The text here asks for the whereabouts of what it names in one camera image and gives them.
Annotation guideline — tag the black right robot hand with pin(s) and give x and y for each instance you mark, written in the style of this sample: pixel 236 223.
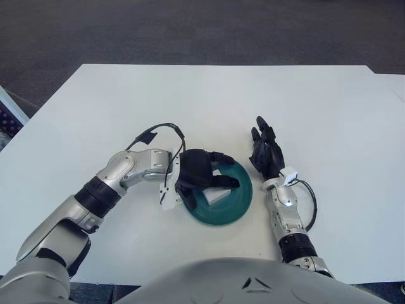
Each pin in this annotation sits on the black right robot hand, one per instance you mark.
pixel 269 158

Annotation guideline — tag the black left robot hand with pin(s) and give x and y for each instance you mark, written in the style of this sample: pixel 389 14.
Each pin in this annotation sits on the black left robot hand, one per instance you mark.
pixel 194 169

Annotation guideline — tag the white cube charger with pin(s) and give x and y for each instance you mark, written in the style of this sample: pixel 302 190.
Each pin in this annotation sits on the white cube charger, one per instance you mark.
pixel 216 196

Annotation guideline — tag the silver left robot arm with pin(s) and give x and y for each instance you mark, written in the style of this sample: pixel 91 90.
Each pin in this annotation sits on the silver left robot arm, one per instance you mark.
pixel 126 168

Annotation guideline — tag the teal round plate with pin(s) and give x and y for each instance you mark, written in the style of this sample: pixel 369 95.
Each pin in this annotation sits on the teal round plate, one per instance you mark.
pixel 234 202

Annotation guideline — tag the white right wrist connector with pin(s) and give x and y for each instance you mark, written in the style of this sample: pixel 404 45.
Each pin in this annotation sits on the white right wrist connector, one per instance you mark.
pixel 289 175

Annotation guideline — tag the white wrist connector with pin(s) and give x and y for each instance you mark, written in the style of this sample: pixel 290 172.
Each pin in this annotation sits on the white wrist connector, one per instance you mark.
pixel 167 199
pixel 289 175

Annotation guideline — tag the white left wrist connector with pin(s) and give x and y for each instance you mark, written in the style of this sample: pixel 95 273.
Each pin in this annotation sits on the white left wrist connector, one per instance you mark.
pixel 167 199

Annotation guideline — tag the grey robot torso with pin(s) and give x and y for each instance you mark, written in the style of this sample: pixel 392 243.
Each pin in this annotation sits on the grey robot torso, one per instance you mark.
pixel 253 285

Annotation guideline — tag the dark patterned mat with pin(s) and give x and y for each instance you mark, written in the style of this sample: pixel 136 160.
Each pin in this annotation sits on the dark patterned mat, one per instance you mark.
pixel 6 126

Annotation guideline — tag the white frame board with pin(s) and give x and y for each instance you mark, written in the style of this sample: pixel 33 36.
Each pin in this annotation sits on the white frame board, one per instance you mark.
pixel 12 106

